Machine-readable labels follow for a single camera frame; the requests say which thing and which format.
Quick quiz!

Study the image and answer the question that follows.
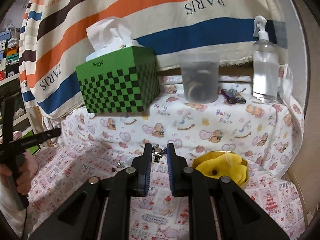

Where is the silver charm cluster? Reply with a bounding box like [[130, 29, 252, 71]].
[[152, 144, 167, 163]]

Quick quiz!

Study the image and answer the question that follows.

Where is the left hand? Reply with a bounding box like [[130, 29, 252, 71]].
[[1, 151, 39, 196]]

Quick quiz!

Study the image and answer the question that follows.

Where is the box with yellow cloth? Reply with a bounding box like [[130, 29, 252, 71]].
[[191, 151, 249, 190]]

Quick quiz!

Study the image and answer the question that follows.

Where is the wooden shelf unit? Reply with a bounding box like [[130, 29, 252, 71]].
[[1, 23, 33, 137]]

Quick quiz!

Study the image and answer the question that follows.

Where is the teddy bear print cloth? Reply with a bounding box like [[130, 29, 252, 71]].
[[43, 65, 304, 177]]

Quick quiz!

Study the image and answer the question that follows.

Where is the green black checkered tissue box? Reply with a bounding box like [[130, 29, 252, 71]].
[[75, 46, 161, 114]]

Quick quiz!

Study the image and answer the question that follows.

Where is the translucent plastic cup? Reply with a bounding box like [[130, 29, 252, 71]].
[[178, 53, 220, 104]]

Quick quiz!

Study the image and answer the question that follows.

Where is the clear spray bottle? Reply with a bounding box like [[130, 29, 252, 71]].
[[252, 15, 279, 101]]

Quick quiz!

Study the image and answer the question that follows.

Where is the white tissue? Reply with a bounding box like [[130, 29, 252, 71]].
[[86, 17, 143, 62]]

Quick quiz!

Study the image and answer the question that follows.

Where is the striped Paris blanket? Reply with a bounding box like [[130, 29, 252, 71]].
[[19, 0, 289, 119]]

